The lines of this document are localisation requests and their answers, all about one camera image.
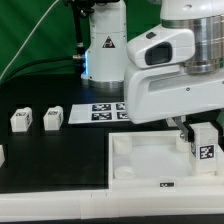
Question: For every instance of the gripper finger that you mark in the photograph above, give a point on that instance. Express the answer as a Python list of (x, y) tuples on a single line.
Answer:
[(217, 120)]

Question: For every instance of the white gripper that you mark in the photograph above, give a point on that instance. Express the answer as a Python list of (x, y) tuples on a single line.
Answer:
[(157, 85)]

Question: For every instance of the white square tabletop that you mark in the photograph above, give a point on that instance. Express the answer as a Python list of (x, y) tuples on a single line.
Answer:
[(151, 159)]

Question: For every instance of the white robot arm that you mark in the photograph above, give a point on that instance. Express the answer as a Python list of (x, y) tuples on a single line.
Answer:
[(107, 59)]

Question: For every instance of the white sheet with markers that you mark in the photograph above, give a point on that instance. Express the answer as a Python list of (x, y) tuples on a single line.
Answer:
[(97, 113)]

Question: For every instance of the white front obstacle bar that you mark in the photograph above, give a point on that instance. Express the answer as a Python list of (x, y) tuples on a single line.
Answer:
[(111, 204)]

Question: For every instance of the white block left edge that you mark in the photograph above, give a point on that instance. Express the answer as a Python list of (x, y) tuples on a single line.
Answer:
[(2, 156)]

